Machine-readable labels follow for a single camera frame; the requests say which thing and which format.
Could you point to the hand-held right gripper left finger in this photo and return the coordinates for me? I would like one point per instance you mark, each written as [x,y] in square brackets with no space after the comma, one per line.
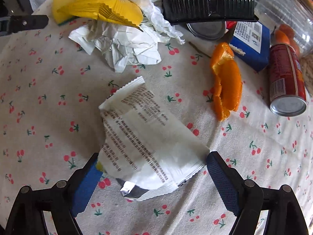
[85,188]

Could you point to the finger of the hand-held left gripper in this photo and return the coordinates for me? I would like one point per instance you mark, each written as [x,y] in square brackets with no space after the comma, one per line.
[24,24]

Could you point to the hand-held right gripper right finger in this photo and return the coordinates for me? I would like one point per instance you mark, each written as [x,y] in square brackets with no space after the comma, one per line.
[221,176]

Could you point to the white printed snack wrapper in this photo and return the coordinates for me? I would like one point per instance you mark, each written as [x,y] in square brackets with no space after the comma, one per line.
[146,137]

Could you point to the orange peel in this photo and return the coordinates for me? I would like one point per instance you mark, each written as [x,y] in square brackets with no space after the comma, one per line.
[229,83]

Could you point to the cherry print cloth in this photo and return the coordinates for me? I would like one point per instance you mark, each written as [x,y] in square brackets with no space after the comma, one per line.
[49,102]

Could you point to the yellow foil wrapper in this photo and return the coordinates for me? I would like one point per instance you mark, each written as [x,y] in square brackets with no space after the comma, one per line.
[110,7]

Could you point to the crumpled white paper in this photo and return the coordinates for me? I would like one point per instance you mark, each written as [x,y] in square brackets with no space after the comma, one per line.
[122,46]

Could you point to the red drink can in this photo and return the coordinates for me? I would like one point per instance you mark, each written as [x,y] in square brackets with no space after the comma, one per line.
[286,78]

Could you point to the thin brown twig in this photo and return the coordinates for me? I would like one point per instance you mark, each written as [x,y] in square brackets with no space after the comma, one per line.
[199,50]

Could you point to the blue cardboard box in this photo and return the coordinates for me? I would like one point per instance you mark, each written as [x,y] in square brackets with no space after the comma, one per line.
[254,49]

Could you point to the round metal lid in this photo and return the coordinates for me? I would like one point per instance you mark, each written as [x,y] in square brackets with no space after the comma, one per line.
[205,30]

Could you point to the tangerine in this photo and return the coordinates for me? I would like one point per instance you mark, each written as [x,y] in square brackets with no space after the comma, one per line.
[287,29]
[282,39]
[295,48]

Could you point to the black plastic tray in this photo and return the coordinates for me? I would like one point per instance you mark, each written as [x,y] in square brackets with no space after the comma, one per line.
[207,2]

